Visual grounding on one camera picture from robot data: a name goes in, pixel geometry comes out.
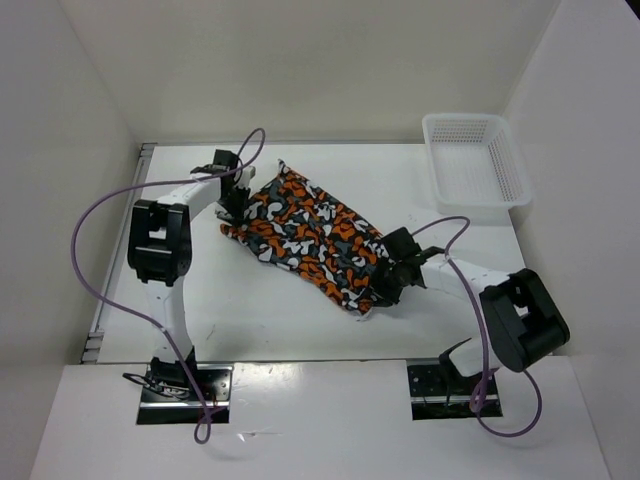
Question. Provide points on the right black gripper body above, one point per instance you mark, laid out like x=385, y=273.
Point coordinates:
x=393, y=284

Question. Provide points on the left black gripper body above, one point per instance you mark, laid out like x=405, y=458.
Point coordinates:
x=232, y=207

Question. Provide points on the orange camouflage shorts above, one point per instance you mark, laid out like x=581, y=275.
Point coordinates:
x=296, y=225

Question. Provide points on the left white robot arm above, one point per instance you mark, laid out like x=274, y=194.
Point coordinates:
x=160, y=252

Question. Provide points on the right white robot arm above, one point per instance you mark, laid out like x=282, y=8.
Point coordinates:
x=518, y=320

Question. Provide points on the white plastic basket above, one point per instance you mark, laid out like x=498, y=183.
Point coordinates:
x=475, y=164

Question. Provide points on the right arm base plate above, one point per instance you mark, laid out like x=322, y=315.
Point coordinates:
x=437, y=395

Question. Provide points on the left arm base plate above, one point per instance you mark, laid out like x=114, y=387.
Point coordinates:
x=162, y=404

